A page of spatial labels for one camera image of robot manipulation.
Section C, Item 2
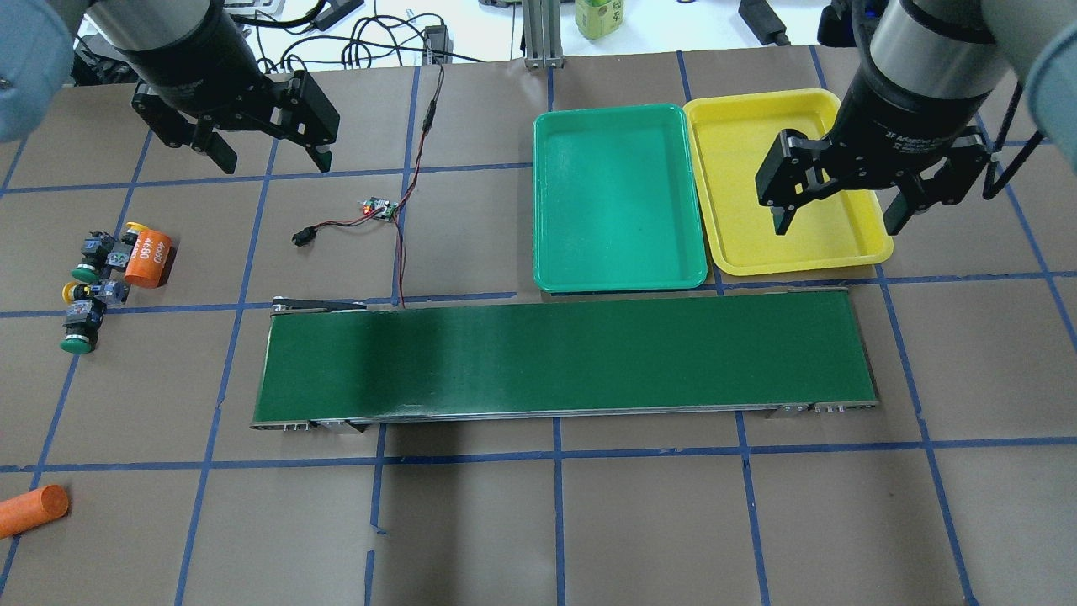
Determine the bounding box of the black barrel connector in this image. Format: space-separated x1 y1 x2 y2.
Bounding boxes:
291 226 318 246

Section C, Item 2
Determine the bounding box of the yellow plastic tray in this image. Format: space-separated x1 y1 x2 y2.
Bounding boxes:
684 88 894 277

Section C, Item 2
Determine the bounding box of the green tea bottle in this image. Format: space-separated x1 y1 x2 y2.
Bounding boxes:
574 0 624 40

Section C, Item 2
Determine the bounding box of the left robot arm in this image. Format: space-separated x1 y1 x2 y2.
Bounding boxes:
1 1 340 175

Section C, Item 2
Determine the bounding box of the green conveyor belt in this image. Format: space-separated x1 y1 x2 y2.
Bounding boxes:
251 290 878 429

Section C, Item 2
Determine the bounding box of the small green controller board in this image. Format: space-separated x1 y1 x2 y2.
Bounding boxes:
360 197 401 223

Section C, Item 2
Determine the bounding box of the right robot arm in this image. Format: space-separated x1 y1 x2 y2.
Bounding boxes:
756 1 1076 235

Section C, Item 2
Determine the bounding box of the plain orange cylinder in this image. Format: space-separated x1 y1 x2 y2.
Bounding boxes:
1 484 70 540

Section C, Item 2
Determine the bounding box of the red black power wire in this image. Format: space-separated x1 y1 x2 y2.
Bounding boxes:
307 59 447 309

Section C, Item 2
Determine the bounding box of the orange cylinder with 4680 print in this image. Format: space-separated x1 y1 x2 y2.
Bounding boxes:
124 229 173 288

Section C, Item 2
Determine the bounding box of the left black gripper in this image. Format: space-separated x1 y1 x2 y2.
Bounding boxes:
131 57 340 175

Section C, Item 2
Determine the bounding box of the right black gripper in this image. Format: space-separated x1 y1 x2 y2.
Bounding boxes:
755 69 994 238

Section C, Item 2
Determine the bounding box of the aluminium frame post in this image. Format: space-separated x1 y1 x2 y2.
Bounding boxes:
522 0 565 72

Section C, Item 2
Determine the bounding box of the green push button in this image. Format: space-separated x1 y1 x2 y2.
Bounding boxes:
59 298 107 354
71 231 118 284

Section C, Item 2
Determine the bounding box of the black power adapter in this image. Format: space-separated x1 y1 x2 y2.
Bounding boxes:
737 0 791 46

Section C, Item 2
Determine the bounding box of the yellow push button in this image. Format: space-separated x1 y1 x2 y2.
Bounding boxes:
118 221 150 256
61 279 130 306

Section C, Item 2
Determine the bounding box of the green plastic tray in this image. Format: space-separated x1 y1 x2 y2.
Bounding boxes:
532 104 708 293

